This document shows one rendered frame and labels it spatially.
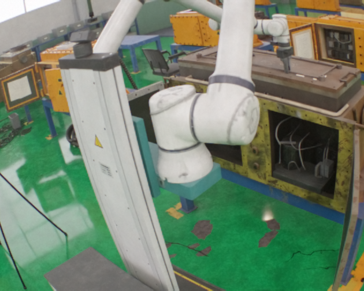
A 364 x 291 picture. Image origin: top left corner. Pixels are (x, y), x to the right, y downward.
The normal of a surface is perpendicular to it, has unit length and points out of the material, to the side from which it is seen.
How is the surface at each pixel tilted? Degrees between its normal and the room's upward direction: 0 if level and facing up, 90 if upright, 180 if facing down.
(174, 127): 90
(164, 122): 89
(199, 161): 68
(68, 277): 0
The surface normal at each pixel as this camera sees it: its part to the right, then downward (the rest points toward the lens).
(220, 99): -0.48, -0.24
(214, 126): -0.49, 0.34
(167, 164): -0.66, 0.12
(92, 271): -0.18, -0.89
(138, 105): 0.56, 0.27
